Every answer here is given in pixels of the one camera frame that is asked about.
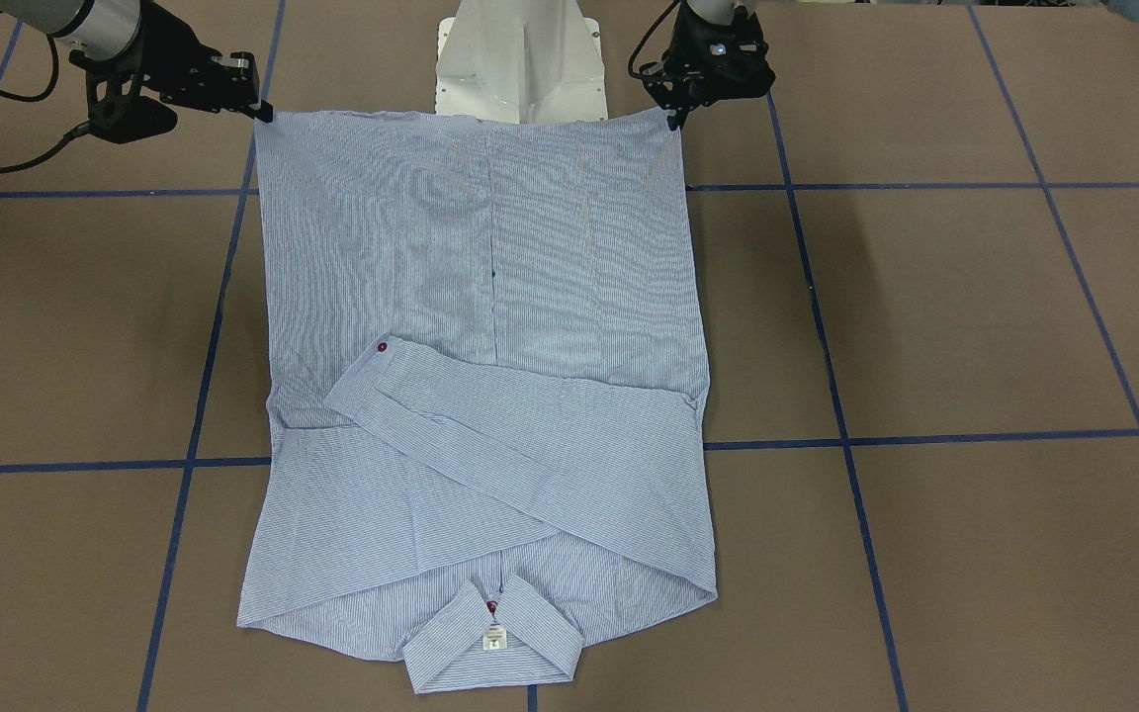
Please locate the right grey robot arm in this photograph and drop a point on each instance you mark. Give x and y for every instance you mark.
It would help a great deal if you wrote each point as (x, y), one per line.
(52, 18)

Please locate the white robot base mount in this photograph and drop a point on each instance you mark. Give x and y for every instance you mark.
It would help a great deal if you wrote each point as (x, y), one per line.
(521, 63)

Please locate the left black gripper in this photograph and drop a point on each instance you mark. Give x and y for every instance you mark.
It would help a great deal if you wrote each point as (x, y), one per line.
(680, 87)

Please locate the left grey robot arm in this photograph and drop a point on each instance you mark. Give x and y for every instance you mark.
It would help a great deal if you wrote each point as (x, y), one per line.
(636, 71)

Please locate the blue striped button-up shirt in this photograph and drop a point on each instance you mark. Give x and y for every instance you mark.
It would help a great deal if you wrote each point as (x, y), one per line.
(487, 383)

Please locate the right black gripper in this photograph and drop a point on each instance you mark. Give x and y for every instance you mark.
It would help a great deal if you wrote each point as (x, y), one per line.
(162, 56)

